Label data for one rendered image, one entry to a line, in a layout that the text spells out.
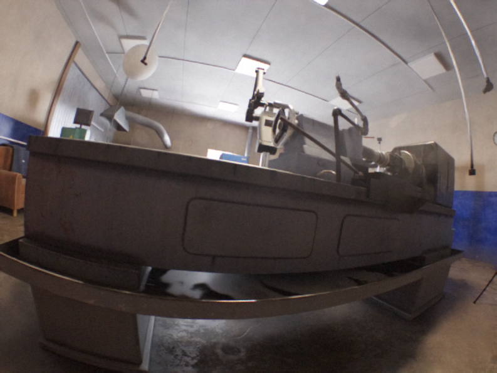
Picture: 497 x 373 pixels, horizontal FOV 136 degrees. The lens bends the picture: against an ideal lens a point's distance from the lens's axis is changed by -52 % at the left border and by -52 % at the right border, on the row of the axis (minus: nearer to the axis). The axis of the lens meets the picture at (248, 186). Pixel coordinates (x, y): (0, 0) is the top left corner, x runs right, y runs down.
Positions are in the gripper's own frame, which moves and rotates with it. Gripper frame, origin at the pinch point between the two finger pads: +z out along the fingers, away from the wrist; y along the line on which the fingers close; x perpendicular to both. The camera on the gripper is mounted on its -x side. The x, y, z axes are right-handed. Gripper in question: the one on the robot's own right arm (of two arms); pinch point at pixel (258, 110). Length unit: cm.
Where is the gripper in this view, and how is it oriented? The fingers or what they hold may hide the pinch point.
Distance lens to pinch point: 172.1
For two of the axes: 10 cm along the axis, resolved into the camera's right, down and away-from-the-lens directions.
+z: -0.4, 8.5, -5.2
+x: -2.0, 5.1, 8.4
